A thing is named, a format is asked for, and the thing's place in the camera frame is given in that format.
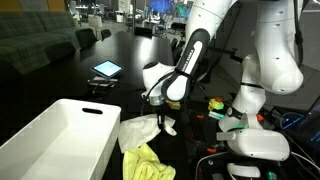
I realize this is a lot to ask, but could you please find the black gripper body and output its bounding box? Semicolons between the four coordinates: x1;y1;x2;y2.
151;101;169;118

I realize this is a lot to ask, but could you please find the white towel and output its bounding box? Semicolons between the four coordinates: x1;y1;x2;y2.
118;113;178;154

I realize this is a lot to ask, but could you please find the yellow microfibre cloth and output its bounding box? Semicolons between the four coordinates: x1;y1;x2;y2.
122;143;177;180

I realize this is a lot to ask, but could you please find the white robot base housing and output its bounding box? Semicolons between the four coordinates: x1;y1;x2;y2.
215;128;291;162

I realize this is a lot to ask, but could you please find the teal plastic block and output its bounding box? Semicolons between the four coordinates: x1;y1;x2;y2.
208;111;225;120

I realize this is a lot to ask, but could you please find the colourful toy block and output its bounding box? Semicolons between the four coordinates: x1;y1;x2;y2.
207;96;225;112

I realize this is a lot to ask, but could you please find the white papers stack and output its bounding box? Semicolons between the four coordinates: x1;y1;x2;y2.
88;76;119;88

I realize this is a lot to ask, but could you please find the tablet with lit screen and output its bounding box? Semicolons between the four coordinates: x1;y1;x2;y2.
90;59;125;80

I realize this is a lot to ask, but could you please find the black office chair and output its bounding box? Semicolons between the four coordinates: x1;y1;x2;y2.
74;28;99;49
100;28;113;41
134;26;154;38

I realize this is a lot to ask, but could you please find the white plastic bin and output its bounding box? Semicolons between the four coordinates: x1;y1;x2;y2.
0;98;123;180

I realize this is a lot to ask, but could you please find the open laptop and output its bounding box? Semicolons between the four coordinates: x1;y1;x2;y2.
279;96;320;154

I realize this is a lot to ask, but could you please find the green plaid sofa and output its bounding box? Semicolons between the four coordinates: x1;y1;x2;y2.
0;11;84;76

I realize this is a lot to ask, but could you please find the brown wrist camera box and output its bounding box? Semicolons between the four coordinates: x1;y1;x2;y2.
165;100;182;111

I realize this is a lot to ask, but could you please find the white floor cable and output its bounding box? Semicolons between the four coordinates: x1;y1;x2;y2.
194;150;231;180

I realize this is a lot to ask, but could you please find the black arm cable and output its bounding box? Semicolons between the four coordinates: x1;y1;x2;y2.
292;0;305;65

